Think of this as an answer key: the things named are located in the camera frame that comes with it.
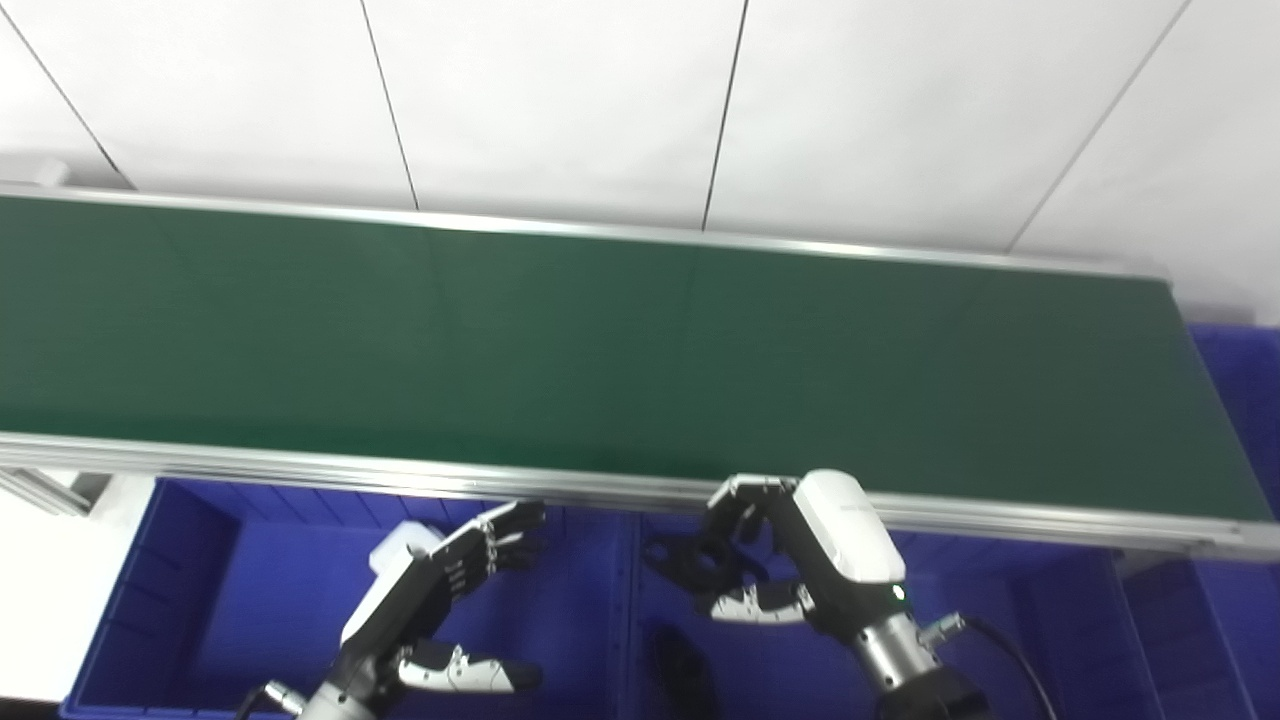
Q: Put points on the blue plastic bin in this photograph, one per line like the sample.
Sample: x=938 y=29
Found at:
x=1000 y=640
x=1240 y=620
x=250 y=600

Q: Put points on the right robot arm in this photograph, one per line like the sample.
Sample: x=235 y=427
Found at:
x=910 y=670

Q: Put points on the black flanged metal part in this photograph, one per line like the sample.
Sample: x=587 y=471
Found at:
x=685 y=670
x=700 y=565

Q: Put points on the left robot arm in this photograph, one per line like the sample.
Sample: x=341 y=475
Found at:
x=335 y=708

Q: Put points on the white plastic part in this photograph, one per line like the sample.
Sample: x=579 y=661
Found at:
x=395 y=545

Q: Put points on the green conveyor belt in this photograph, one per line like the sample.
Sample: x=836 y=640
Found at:
x=600 y=350
x=500 y=482

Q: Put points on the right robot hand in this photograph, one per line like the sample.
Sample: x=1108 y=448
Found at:
x=845 y=540

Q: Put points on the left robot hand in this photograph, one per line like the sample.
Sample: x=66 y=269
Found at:
x=420 y=595

